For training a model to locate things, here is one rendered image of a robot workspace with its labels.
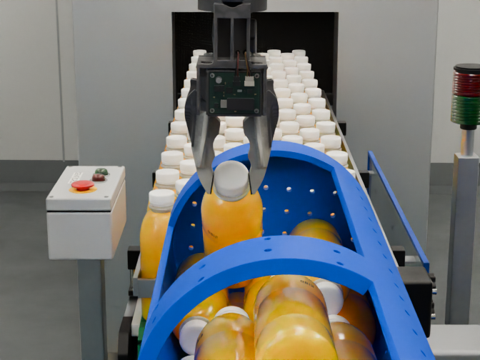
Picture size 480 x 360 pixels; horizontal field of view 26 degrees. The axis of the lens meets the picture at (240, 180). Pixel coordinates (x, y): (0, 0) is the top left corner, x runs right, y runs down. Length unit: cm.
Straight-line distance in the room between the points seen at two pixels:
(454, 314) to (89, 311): 67
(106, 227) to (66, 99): 409
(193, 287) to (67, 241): 71
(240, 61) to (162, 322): 27
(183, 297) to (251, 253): 7
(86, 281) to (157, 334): 78
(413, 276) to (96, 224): 49
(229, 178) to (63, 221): 54
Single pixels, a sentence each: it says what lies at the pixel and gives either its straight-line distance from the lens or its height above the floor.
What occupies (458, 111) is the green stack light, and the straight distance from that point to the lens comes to 185.
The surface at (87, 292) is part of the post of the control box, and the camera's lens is 174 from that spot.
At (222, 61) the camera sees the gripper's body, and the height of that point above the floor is 139.
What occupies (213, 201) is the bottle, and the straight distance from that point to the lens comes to 115.
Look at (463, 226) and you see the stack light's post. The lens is 191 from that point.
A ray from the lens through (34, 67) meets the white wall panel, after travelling 569.
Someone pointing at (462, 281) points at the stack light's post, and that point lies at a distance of 195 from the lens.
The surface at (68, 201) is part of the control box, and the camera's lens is 161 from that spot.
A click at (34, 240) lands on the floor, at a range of 493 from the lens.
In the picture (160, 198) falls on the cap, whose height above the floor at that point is 110.
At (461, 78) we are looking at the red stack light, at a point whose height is 124.
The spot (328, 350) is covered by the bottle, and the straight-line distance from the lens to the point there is 89.
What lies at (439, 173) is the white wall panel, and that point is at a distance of 573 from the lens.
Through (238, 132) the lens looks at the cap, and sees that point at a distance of 201.
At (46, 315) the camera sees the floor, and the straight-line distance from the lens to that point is 407.
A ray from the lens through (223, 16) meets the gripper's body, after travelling 103.
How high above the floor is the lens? 155
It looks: 15 degrees down
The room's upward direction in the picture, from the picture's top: straight up
